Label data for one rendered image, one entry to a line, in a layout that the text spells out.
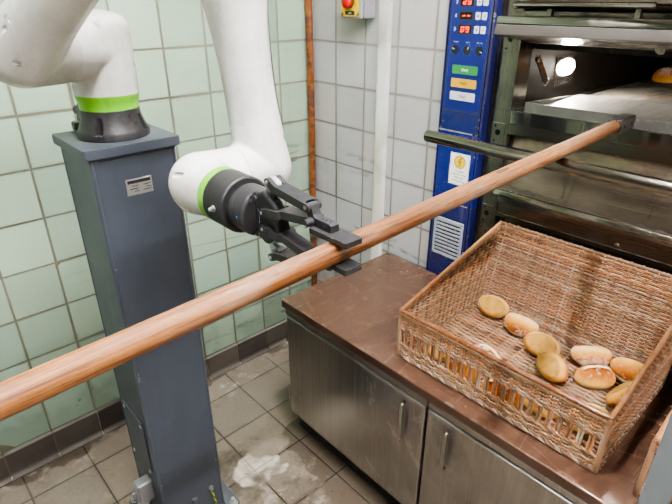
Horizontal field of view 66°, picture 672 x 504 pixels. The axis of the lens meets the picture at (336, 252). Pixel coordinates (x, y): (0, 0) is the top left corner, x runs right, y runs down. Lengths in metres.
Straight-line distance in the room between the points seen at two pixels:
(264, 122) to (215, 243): 1.20
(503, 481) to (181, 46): 1.58
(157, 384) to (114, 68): 0.76
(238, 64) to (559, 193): 1.00
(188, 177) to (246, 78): 0.20
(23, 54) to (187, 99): 0.92
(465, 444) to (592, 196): 0.74
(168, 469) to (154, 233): 0.70
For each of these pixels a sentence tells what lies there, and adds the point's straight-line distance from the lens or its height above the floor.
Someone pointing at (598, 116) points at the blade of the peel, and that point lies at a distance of 1.53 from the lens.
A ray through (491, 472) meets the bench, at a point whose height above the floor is 0.46.
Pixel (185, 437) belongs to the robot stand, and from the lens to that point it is 1.59.
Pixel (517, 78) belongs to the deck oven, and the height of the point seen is 1.27.
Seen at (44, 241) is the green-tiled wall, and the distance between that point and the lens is 1.83.
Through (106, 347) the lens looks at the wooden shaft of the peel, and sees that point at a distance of 0.52.
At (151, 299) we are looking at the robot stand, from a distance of 1.31.
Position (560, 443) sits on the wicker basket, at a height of 0.60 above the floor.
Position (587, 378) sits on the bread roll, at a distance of 1.46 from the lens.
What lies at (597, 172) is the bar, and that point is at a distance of 1.13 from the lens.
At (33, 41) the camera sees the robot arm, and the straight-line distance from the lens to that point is 1.03.
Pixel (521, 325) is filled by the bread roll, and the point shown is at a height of 0.64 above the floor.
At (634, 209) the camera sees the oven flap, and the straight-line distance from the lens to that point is 1.53.
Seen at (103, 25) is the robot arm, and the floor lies 1.42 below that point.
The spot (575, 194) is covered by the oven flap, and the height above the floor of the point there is 0.99.
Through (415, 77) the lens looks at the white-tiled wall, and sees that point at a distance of 1.82.
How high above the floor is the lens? 1.47
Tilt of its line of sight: 26 degrees down
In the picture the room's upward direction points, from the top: straight up
